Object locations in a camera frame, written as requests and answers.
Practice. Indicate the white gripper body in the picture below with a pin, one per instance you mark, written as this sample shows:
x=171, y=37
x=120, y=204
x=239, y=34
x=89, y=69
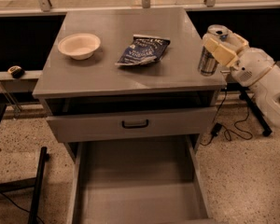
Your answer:
x=251, y=66

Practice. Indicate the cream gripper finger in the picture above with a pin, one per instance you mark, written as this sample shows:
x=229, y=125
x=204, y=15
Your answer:
x=234, y=43
x=216, y=47

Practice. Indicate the redbull can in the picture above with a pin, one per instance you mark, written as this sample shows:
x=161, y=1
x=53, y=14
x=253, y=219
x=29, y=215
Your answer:
x=208, y=65

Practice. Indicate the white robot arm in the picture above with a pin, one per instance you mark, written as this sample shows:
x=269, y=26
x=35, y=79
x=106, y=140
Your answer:
x=267, y=97

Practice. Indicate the grey top drawer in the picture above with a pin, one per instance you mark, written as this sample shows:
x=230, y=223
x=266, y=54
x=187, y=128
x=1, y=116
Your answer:
x=112, y=126

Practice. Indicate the grey drawer cabinet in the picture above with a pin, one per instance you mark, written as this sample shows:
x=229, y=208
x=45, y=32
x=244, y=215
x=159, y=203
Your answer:
x=98, y=86

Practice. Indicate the grey open middle drawer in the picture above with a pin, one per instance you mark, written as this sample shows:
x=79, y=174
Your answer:
x=153, y=180

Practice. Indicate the black table leg right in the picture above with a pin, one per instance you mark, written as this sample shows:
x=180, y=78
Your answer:
x=255, y=110

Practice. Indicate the blue chips bag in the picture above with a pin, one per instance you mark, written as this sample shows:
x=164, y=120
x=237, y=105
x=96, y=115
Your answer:
x=145, y=49

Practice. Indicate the white paper bowl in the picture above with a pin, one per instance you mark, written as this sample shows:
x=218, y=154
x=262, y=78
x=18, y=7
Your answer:
x=79, y=46

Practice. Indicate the black tape measure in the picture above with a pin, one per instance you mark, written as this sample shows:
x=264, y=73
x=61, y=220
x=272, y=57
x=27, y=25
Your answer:
x=16, y=71

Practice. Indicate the black stand left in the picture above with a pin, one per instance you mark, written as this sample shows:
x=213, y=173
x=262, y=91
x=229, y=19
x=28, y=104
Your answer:
x=35, y=183

